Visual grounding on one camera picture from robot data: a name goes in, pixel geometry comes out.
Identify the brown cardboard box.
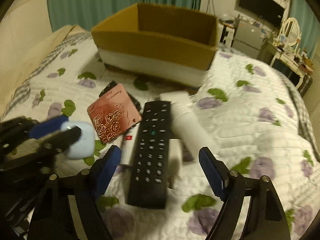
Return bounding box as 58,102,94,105
91,3,219,88

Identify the light blue earbuds case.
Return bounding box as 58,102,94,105
60,121,95,160

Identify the green curtain right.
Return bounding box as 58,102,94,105
289,0,319,59

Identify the small white red tube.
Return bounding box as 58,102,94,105
120,125,138,166

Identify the white dressing table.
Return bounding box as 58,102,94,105
257,40,309,93

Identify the red rose patterned box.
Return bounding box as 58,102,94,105
87,84,142,144

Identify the black wall television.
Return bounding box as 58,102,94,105
239,0,285,28

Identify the oval white vanity mirror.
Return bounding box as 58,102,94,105
279,17,302,47

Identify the white cylindrical bottle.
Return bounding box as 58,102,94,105
159,90,219,158

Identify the beige pillow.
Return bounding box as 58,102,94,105
1,25,87,113

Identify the black tv remote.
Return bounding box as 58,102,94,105
127,101,171,209

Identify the silver mini fridge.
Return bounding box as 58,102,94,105
232,20,263,59

